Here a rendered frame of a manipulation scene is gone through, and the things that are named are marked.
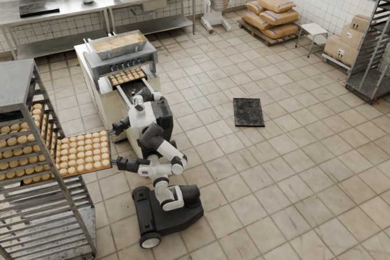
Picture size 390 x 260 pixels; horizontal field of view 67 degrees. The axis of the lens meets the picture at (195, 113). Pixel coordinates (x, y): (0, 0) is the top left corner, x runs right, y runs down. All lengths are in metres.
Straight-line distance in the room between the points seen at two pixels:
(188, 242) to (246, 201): 0.76
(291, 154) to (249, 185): 0.73
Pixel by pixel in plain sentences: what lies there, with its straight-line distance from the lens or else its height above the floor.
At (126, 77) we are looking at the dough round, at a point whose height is 0.92.
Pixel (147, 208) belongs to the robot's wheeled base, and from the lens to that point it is 3.07.
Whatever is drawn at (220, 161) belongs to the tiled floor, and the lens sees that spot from 3.64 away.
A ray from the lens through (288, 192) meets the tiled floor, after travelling 3.50.
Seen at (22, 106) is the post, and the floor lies 1.80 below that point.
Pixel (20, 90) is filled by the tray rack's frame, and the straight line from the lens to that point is 1.89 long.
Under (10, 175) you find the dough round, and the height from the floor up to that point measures 1.24.
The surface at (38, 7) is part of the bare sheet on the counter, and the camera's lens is 5.88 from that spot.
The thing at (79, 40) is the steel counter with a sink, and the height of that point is 0.23.
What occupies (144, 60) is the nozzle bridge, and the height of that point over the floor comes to 1.05.
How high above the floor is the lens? 2.77
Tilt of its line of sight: 41 degrees down
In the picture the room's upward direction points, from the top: 1 degrees counter-clockwise
